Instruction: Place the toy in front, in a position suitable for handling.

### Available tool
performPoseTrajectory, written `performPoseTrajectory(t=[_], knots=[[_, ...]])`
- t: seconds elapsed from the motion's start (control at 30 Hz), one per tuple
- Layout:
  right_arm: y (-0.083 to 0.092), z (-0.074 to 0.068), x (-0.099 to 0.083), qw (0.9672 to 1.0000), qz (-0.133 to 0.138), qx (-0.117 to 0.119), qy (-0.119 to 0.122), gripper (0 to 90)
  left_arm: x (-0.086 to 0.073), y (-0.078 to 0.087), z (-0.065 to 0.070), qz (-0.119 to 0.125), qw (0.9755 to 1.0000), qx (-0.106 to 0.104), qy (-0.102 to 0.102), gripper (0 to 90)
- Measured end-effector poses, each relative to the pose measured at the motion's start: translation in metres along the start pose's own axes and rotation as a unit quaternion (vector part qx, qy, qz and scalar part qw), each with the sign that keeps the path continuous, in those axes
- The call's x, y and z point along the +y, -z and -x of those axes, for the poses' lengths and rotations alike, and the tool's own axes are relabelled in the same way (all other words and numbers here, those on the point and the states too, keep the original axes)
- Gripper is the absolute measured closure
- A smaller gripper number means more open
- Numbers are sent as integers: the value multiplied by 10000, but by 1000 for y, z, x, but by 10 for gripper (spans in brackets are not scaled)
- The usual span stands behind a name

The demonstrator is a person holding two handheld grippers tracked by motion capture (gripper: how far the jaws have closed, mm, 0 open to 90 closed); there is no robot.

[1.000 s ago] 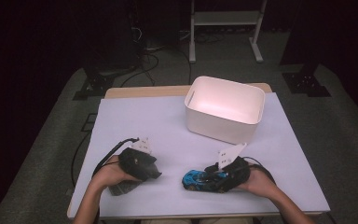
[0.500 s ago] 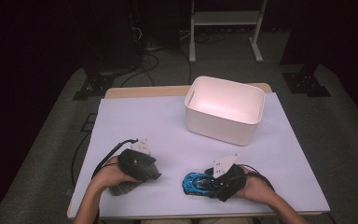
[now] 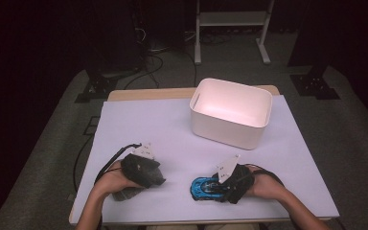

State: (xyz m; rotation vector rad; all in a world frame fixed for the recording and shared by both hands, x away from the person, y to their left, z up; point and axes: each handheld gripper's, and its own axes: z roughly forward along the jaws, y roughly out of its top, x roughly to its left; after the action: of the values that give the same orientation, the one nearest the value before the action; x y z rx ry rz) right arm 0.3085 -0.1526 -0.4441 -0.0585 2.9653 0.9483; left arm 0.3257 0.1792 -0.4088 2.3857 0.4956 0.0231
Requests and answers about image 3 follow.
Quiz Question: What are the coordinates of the white plastic bin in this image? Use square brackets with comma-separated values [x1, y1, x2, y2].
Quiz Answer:
[189, 78, 273, 151]

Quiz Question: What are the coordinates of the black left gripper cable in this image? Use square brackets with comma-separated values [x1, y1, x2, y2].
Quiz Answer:
[94, 143, 143, 186]

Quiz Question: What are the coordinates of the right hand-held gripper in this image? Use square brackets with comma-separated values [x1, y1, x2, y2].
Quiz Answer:
[212, 154, 256, 205]

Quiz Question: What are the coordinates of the blue and black toy car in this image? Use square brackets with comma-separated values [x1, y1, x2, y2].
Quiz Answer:
[190, 176, 234, 203]

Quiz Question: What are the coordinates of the grey fluffy cloth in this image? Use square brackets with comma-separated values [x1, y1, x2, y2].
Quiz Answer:
[111, 166, 167, 202]

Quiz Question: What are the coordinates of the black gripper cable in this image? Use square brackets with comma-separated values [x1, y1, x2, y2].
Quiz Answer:
[245, 163, 286, 187]
[94, 143, 143, 186]

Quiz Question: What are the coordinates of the black stand base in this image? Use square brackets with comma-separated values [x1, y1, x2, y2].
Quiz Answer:
[75, 75, 119, 104]
[289, 74, 341, 101]

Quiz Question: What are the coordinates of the black floor cable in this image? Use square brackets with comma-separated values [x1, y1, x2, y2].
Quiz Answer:
[124, 52, 166, 91]

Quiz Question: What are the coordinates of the white table cover sheet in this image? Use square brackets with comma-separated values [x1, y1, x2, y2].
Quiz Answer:
[70, 95, 340, 225]

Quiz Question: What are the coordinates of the white metal stand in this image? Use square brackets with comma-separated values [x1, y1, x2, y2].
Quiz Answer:
[194, 0, 276, 66]

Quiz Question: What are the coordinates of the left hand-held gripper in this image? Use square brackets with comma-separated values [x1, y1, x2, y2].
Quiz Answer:
[120, 142, 162, 190]

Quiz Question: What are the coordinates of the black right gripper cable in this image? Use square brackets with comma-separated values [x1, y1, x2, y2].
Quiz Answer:
[245, 163, 286, 187]

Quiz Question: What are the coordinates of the wooden table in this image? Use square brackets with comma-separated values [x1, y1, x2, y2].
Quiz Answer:
[68, 84, 340, 226]

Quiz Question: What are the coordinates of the person's left hand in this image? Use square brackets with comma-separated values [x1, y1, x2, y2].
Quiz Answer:
[94, 159, 143, 200]

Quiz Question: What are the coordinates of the person's right hand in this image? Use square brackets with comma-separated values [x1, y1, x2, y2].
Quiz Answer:
[243, 166, 290, 202]

